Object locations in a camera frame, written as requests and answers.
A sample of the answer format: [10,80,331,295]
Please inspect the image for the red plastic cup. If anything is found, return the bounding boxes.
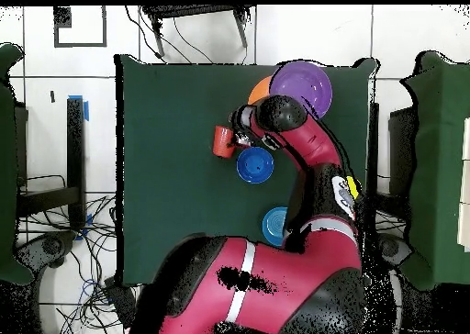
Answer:
[212,125,237,160]

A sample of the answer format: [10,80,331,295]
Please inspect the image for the dark blue plastic bowl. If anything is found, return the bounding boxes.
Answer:
[235,146,275,185]

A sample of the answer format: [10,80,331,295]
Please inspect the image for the large yellow plastic bowl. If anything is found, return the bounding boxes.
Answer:
[247,74,274,106]

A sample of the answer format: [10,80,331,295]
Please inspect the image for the purple plastic bowl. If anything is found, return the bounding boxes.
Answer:
[268,60,334,120]

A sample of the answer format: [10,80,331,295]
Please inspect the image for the light blue plastic bowl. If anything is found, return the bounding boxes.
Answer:
[261,206,289,248]

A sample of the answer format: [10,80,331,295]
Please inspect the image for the dark green tablecloth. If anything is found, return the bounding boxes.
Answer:
[114,53,379,289]

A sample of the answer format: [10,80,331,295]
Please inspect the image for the yellow plastic cup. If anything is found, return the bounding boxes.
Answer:
[346,175,361,201]

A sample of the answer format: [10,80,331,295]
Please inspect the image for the black metal stool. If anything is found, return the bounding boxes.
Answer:
[140,5,254,60]

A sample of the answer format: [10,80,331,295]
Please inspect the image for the blue tape strip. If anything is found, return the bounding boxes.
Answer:
[68,94,90,123]

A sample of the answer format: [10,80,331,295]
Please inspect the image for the black chair base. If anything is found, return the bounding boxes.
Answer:
[14,230,78,273]
[377,232,414,271]

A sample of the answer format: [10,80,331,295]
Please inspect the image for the green cloth side table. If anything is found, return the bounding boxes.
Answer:
[401,50,470,291]
[0,43,36,285]

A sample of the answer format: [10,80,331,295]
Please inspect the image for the black power strip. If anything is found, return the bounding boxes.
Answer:
[104,276,139,328]

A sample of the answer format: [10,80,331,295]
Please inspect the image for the white boxes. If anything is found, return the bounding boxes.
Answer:
[456,117,470,252]

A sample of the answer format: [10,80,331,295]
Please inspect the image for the black table frame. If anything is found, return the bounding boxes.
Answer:
[367,102,380,203]
[16,97,86,229]

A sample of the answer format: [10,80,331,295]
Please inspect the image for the tangle of floor cables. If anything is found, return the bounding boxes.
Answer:
[16,173,148,334]

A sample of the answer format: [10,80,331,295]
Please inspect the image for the black square floor frame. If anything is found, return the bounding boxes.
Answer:
[53,6,108,49]

